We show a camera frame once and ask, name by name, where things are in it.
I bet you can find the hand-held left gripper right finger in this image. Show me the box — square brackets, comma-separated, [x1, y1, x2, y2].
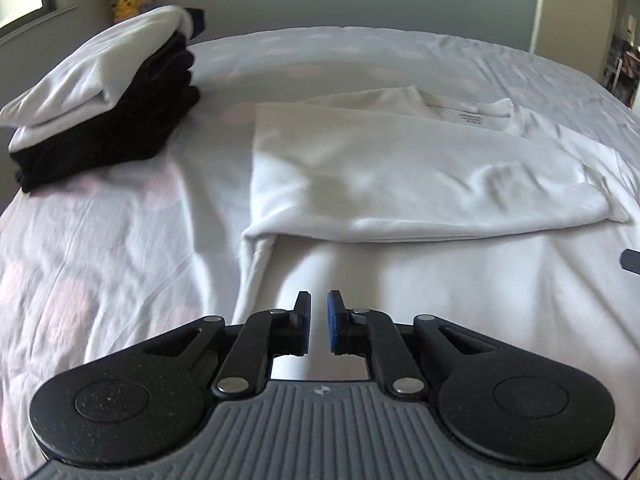
[326, 290, 502, 402]

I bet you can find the white door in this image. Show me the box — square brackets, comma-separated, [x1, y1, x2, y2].
[529, 0, 623, 83]

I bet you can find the white t-shirt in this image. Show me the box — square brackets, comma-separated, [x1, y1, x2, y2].
[235, 85, 640, 361]

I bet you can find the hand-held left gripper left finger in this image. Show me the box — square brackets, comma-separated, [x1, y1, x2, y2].
[129, 291, 313, 402]

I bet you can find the white folded garment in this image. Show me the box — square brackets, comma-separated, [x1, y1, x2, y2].
[0, 5, 201, 151]

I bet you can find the stack of black folded clothes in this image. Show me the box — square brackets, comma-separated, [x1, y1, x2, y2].
[9, 7, 208, 194]

